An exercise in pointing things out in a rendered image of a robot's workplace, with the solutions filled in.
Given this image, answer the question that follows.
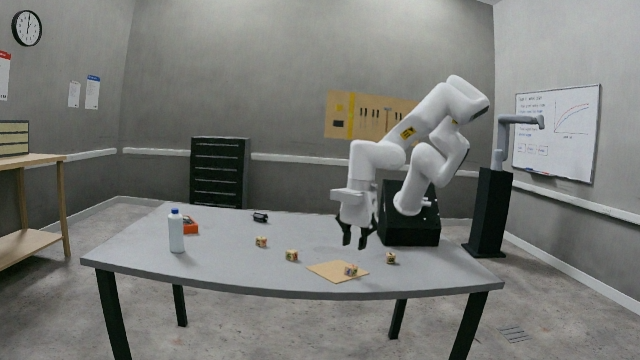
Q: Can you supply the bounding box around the orange pocket multimeter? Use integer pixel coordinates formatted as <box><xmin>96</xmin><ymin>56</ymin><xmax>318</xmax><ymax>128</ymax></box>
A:
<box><xmin>183</xmin><ymin>215</ymin><xmax>198</xmax><ymax>234</ymax></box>

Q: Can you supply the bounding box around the tan square mat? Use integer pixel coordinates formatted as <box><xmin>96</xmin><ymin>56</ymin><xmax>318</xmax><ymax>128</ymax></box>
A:
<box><xmin>306</xmin><ymin>260</ymin><xmax>369</xmax><ymax>284</ymax></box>

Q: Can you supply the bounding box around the white plastic bottle with blue cap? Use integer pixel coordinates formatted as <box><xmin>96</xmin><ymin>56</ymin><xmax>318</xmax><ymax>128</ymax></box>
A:
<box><xmin>168</xmin><ymin>208</ymin><xmax>185</xmax><ymax>253</ymax></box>

